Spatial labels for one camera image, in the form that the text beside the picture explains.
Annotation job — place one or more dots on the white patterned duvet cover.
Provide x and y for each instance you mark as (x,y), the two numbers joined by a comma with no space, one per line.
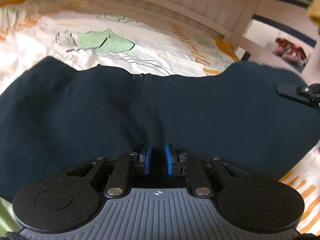
(83,36)

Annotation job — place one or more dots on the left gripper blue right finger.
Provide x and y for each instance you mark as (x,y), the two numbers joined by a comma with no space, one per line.
(188,166)

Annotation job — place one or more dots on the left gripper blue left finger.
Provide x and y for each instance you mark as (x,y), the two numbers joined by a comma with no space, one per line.
(126,169)

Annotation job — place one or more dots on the red clothes on shelf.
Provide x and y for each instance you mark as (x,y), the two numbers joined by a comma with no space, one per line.
(291,53)

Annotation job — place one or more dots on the white wooden bed frame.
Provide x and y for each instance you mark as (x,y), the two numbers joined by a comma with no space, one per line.
(175,2)

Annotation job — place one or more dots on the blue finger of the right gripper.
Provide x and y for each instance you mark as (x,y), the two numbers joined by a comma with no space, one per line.
(308,95)

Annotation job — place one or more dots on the dark navy fleece hoodie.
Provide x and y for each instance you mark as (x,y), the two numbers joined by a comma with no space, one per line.
(54,117)

